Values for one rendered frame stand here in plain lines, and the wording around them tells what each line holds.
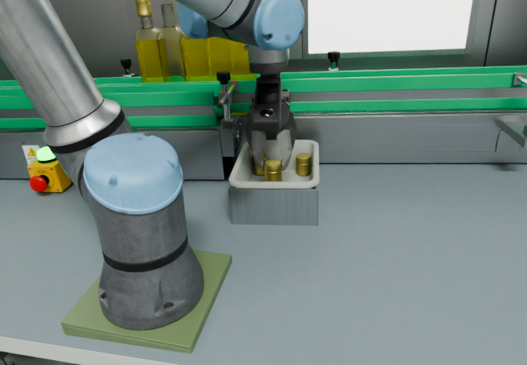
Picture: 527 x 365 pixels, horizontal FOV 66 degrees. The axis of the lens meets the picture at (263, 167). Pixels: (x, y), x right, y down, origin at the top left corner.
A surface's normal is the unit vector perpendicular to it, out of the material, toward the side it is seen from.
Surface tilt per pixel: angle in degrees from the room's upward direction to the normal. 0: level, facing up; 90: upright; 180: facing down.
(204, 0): 130
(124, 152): 10
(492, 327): 0
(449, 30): 90
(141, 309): 74
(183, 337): 3
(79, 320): 3
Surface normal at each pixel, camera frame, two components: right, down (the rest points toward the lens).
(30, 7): 0.79, 0.18
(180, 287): 0.76, -0.01
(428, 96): -0.11, 0.43
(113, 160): 0.07, -0.84
